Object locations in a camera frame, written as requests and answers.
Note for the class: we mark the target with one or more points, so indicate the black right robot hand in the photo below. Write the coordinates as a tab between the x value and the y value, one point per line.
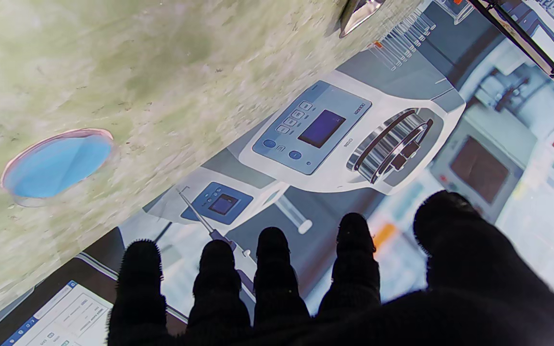
402	307

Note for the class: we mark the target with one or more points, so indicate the blue round filter paper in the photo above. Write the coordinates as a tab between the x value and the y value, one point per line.
58	166

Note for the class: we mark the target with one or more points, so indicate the printed laboratory backdrop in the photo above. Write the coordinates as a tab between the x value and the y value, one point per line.
354	144

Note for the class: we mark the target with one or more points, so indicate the stainless steel tray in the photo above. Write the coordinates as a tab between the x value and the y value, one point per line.
358	12

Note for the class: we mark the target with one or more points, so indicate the blue round lid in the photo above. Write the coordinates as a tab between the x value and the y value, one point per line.
17	192

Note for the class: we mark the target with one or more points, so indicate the black backdrop frame bar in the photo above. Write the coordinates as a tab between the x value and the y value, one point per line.
527	45

